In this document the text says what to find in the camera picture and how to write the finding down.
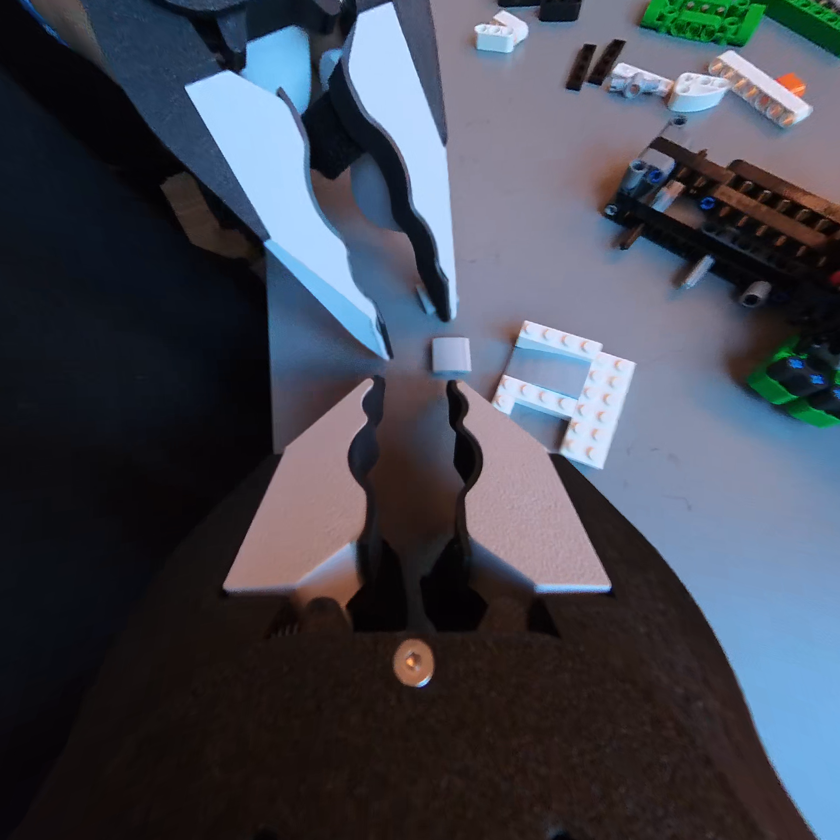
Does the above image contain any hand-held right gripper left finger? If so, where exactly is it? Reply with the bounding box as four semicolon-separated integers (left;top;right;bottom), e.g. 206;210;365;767
222;375;411;634

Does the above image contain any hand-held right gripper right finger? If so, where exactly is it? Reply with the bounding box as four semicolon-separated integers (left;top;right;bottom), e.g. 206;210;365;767
420;379;614;634

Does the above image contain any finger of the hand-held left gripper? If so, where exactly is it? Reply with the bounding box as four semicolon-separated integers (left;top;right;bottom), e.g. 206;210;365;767
184;69;395;362
325;0;460;324

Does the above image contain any white brick plate assembly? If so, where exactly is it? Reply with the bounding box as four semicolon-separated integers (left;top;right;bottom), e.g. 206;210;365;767
491;320;637;470

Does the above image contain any small white bent beam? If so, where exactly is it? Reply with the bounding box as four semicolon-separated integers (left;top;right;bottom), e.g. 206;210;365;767
474;10;530;53

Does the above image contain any black toy strip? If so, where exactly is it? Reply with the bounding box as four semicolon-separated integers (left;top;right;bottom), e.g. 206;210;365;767
564;43;598;91
587;39;627;86

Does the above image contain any person's black clothing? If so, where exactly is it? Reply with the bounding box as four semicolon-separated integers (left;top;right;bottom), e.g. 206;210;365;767
0;66;273;840

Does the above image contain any grey toy connector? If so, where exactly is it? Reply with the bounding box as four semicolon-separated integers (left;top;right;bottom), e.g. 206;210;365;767
607;63;676;99

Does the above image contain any green black brick assembly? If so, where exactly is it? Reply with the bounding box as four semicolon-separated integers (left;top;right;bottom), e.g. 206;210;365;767
747;335;840;429

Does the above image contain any white bent toy beam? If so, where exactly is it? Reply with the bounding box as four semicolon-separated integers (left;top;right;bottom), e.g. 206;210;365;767
666;71;731;112

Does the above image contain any long white toy beam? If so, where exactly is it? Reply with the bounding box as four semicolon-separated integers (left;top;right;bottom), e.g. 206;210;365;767
707;50;813;129

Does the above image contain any toy truck model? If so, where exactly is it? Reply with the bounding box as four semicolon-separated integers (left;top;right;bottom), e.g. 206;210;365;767
602;136;840;316

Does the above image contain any green toy beam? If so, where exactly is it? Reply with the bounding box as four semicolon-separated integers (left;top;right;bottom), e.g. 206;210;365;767
764;0;840;39

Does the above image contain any green toy frame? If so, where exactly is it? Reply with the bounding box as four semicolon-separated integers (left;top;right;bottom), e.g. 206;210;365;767
640;0;767;47

